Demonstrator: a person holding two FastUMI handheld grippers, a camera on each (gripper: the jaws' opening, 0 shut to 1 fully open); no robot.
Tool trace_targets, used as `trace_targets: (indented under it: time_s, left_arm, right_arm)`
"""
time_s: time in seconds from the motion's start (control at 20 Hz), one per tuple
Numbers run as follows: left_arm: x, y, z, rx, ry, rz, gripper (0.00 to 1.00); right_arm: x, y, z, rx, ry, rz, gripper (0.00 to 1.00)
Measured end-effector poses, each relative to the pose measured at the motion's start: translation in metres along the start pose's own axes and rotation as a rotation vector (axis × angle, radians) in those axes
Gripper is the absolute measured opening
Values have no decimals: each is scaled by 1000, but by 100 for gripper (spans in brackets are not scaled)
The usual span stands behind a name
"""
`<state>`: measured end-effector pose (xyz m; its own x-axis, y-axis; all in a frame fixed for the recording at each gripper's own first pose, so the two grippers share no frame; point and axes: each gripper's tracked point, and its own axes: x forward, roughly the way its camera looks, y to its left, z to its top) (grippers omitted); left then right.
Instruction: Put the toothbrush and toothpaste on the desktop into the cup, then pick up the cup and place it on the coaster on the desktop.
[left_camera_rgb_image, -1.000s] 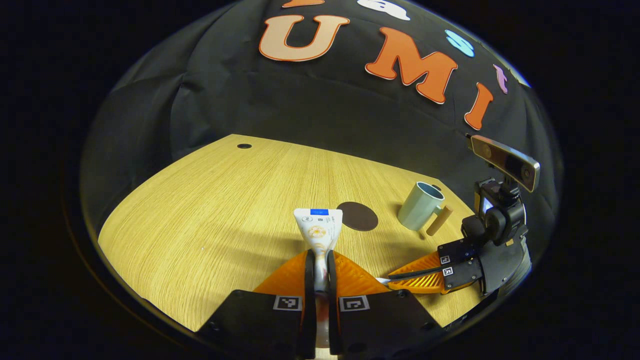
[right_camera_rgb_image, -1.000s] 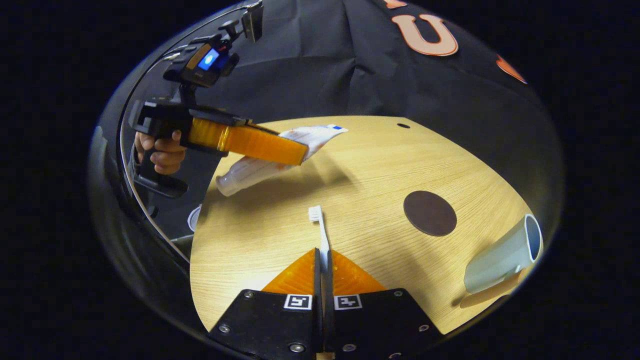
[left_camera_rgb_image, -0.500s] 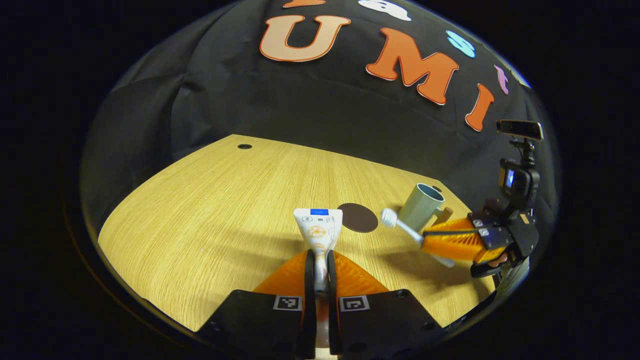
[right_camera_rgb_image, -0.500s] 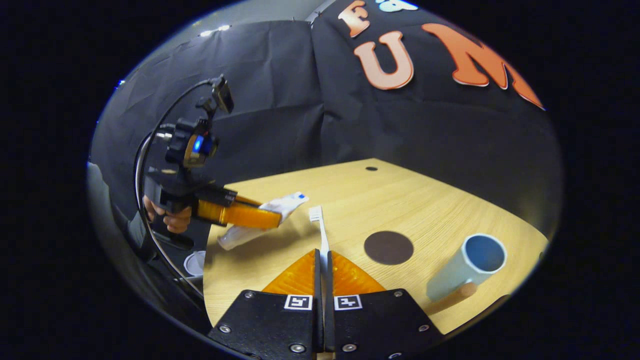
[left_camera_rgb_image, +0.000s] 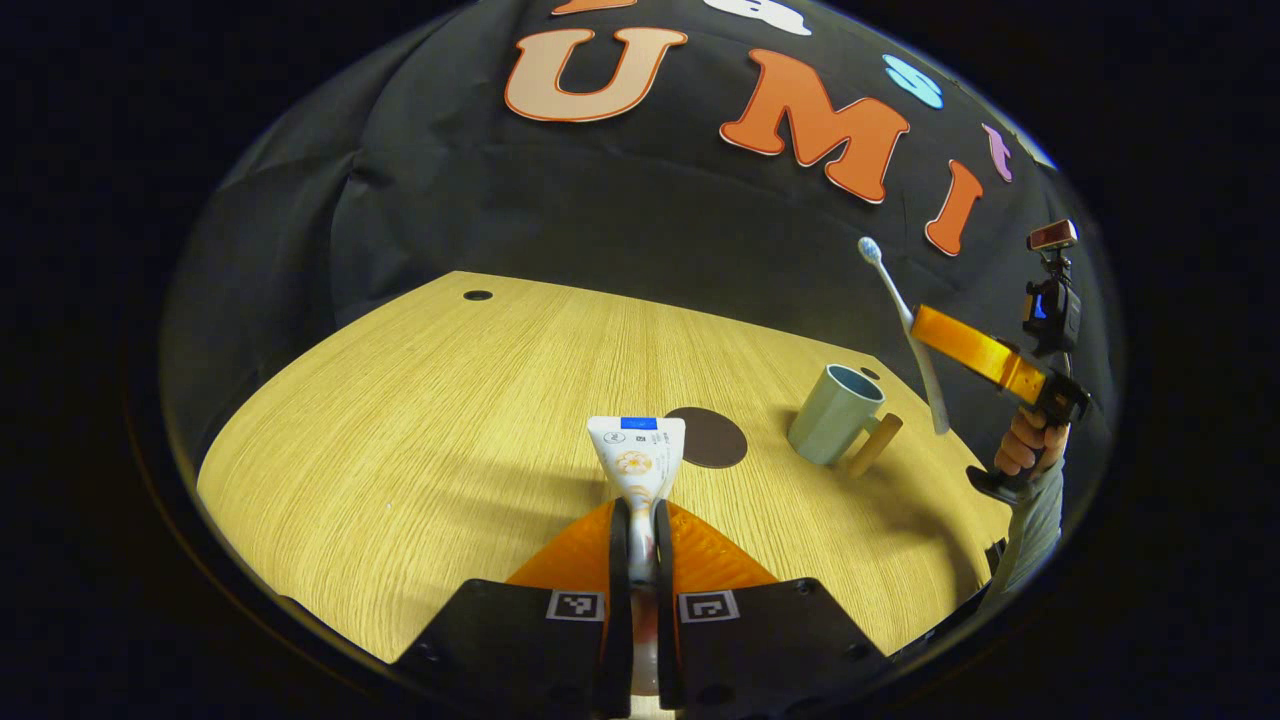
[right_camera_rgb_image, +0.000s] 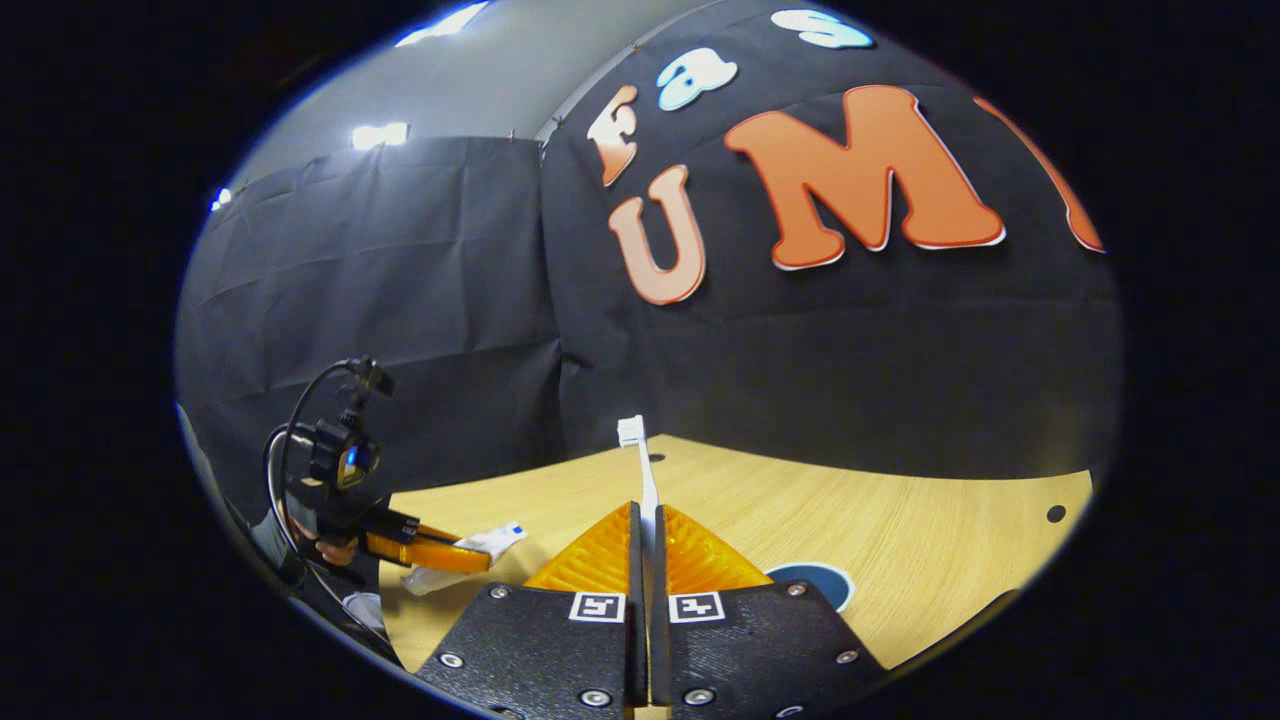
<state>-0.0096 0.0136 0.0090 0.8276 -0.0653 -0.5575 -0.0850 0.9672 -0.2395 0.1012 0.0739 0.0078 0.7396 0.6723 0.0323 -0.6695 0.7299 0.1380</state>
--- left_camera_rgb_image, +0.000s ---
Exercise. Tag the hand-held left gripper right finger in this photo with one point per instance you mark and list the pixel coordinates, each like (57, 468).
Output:
(770, 650)

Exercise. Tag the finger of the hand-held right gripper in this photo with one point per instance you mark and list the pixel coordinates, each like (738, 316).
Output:
(975, 350)

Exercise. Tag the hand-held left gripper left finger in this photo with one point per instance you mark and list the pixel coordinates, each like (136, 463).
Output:
(520, 650)

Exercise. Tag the white toothbrush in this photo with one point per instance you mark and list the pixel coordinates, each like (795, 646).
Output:
(925, 380)

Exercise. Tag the dark brown round coaster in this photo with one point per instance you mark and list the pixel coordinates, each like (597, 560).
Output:
(712, 440)

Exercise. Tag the white toothpaste tube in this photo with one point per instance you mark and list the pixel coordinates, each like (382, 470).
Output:
(635, 460)

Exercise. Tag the black backdrop cloth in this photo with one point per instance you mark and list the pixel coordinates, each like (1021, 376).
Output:
(600, 200)

